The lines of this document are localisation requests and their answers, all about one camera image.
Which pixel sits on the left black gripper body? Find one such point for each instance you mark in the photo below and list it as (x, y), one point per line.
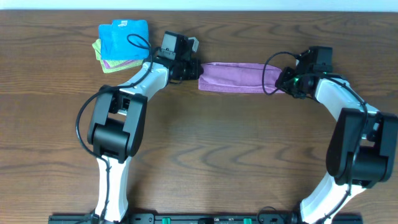
(195, 71)

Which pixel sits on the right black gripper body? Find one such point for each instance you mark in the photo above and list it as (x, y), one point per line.
(283, 79)

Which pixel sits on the purple microfiber cloth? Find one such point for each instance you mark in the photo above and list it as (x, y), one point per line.
(238, 77)

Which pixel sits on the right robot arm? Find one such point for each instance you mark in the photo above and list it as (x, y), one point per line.
(362, 148)

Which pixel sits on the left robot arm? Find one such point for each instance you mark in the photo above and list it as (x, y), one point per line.
(117, 127)

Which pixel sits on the bottom green folded cloth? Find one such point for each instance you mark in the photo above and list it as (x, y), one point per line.
(111, 70)

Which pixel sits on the blue folded cloth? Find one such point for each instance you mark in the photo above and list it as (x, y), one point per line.
(124, 40)

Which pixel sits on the purple folded cloth in stack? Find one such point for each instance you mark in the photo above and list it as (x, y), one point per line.
(120, 63)

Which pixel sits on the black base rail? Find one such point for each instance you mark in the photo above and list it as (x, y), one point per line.
(149, 218)

